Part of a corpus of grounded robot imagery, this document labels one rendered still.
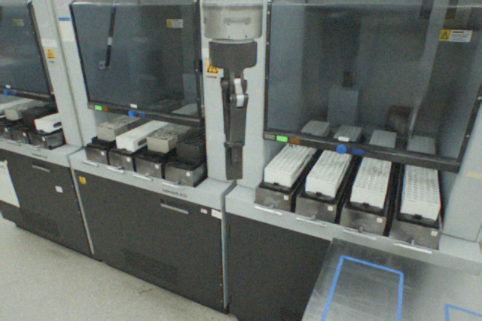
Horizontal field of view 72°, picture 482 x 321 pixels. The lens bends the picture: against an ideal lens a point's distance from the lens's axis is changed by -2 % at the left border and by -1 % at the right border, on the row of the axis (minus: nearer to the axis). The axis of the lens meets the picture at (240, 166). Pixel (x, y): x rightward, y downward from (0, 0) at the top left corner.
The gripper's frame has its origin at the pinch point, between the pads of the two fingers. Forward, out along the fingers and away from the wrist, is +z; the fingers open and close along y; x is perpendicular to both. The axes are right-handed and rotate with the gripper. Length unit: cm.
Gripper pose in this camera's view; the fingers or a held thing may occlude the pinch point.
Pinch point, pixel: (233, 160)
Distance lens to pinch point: 60.0
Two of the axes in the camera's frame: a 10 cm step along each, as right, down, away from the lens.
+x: 9.8, -0.8, 1.6
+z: 0.0, 9.0, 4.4
